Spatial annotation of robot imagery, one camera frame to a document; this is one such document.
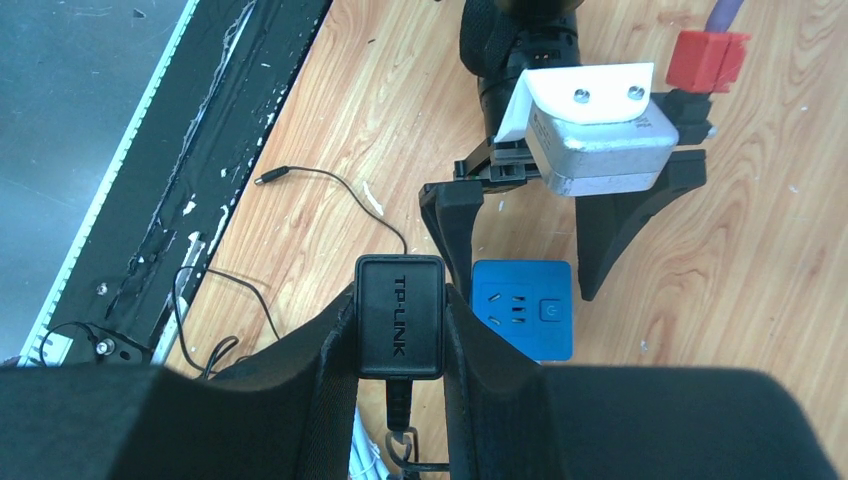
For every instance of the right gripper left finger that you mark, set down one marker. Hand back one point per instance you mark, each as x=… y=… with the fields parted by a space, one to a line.
x=286 y=412

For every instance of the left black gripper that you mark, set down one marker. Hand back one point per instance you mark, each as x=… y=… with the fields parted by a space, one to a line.
x=605 y=224

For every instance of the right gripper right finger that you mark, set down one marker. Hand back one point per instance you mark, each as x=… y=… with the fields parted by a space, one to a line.
x=509 y=417

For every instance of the dark blue cube adapter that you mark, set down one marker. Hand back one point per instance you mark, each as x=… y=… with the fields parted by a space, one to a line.
x=529 y=303

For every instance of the black TP-Link charger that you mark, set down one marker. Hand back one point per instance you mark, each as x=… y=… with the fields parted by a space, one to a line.
x=399 y=308

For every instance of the black mounting rail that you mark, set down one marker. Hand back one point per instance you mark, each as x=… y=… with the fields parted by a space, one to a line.
x=223 y=71

